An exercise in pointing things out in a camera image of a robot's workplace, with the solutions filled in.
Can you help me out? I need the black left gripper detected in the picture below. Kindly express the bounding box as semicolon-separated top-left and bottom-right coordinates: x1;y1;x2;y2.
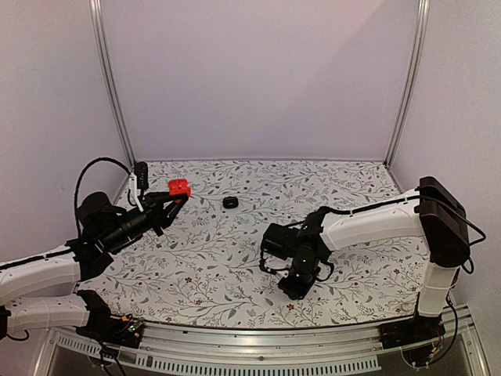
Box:
101;190;187;252

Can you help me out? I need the red round charging case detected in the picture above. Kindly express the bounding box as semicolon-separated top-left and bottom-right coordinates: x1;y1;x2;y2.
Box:
168;179;191;197

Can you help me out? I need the black earbud charging case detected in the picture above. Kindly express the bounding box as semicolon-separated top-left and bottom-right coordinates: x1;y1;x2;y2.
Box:
222;197;239;209

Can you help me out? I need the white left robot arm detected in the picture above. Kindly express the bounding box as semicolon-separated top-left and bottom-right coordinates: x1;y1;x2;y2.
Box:
1;188;190;347

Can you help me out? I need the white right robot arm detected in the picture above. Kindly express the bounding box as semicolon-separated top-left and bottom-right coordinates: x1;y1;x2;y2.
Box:
259;176;486;342

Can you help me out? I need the floral patterned table mat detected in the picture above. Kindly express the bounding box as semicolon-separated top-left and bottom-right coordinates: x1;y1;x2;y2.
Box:
81;161;428;329

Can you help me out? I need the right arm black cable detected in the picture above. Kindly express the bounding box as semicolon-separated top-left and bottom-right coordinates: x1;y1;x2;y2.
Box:
258;250;336;283

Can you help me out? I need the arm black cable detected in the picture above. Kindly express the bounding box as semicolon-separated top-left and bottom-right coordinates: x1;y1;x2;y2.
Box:
73;157;132;232
258;250;336;283

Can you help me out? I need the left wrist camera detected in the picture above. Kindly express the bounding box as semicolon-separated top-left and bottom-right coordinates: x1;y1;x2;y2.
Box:
128;161;149;211

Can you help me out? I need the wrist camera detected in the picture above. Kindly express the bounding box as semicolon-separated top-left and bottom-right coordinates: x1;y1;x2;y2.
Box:
260;223;299;260
128;161;149;211

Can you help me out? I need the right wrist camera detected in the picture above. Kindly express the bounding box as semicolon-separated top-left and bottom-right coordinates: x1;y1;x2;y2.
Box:
260;223;299;260

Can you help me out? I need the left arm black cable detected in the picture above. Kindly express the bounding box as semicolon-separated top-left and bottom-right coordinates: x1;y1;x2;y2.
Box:
73;157;132;232

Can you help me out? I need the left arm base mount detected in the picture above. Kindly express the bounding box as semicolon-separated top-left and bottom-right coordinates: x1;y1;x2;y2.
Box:
76;290;144;349

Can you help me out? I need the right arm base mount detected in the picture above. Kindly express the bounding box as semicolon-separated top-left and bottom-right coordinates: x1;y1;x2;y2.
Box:
378;305;445;349

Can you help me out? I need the left aluminium frame post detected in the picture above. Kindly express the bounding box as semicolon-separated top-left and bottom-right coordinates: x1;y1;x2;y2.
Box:
88;0;136;165

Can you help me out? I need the aluminium frame post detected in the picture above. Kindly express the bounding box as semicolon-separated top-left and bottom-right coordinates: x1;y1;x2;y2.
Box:
88;0;136;165
384;0;431;170

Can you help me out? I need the right aluminium frame post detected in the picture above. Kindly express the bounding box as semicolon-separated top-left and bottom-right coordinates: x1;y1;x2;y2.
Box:
384;0;431;170

